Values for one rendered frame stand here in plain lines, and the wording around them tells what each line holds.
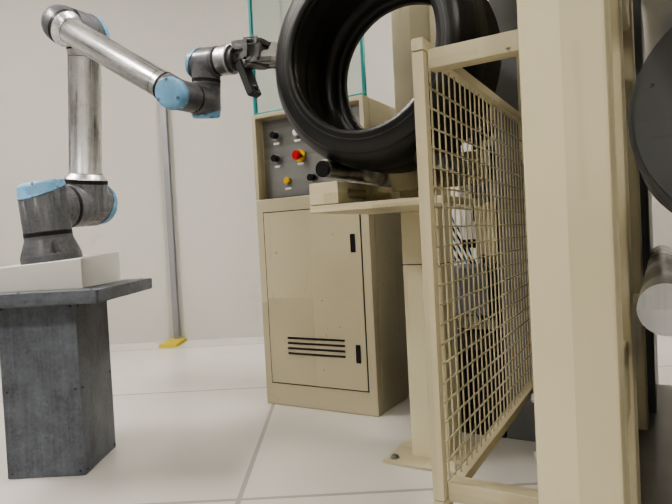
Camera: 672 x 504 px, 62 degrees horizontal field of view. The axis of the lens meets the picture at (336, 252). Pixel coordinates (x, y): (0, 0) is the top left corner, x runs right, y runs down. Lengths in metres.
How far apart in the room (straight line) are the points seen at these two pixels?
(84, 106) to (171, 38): 2.53
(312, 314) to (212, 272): 2.08
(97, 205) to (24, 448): 0.83
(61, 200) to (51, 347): 0.48
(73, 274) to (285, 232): 0.89
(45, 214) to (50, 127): 2.79
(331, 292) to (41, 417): 1.11
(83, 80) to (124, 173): 2.40
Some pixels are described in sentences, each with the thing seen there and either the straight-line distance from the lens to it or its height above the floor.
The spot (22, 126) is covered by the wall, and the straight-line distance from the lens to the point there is 4.92.
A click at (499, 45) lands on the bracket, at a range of 0.85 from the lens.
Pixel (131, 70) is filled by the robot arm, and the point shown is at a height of 1.25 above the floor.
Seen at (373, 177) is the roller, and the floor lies 0.89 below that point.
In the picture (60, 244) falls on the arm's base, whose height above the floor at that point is 0.74.
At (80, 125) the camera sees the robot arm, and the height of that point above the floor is 1.15.
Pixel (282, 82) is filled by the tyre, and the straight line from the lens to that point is 1.58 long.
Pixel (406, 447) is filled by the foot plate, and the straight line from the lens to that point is 1.99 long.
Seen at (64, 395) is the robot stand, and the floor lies 0.26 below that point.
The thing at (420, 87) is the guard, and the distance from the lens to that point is 0.86.
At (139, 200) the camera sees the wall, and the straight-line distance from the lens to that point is 4.50.
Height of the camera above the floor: 0.72
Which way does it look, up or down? 1 degrees down
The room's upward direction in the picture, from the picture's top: 3 degrees counter-clockwise
